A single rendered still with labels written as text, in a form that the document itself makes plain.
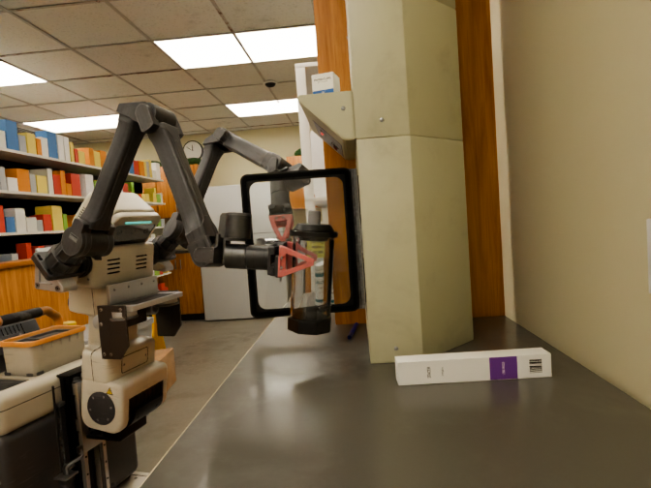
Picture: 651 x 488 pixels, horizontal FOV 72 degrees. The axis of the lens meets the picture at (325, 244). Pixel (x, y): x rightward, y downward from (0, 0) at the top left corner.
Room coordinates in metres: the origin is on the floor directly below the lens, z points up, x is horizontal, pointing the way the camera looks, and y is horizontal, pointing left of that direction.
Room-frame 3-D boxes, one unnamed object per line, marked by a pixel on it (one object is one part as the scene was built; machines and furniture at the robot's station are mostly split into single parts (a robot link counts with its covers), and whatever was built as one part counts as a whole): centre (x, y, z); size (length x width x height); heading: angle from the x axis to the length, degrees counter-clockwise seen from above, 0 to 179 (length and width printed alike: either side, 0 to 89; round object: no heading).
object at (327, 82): (1.02, -0.03, 1.54); 0.05 x 0.05 x 0.06; 71
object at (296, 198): (1.24, 0.07, 1.19); 0.30 x 0.01 x 0.40; 91
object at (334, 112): (1.09, -0.03, 1.46); 0.32 x 0.11 x 0.10; 176
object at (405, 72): (1.08, -0.21, 1.33); 0.32 x 0.25 x 0.77; 176
